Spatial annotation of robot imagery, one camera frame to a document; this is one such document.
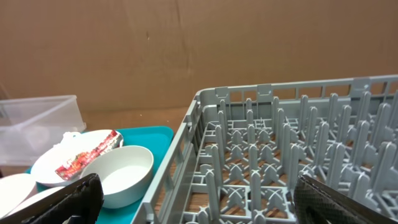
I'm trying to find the red snack wrapper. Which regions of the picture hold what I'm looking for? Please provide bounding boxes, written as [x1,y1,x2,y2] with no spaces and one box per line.
[55,129,124,181]

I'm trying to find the large white plate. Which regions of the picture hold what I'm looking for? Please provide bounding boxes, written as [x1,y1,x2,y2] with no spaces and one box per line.
[30,129,124,187]

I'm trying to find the grey-white bowl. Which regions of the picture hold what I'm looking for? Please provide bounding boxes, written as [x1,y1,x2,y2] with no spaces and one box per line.
[80,146,154,209]

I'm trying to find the white cup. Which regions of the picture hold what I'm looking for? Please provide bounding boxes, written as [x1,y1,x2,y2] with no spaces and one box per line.
[7,187,63,216]

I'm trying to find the grey dishwasher rack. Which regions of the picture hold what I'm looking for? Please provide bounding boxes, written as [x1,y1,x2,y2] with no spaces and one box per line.
[133,75,397,223]

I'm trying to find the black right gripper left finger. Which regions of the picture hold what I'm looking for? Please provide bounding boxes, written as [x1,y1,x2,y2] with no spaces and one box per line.
[1,173,104,224]

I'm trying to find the clear plastic bin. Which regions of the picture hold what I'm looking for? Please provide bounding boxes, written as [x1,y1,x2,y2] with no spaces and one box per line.
[1,95,86,166]

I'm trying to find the pink bowl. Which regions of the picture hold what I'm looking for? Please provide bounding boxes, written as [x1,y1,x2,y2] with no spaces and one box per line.
[0,173,37,218]

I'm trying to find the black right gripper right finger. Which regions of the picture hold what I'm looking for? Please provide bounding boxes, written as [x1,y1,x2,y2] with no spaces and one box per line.
[293,175,397,224]

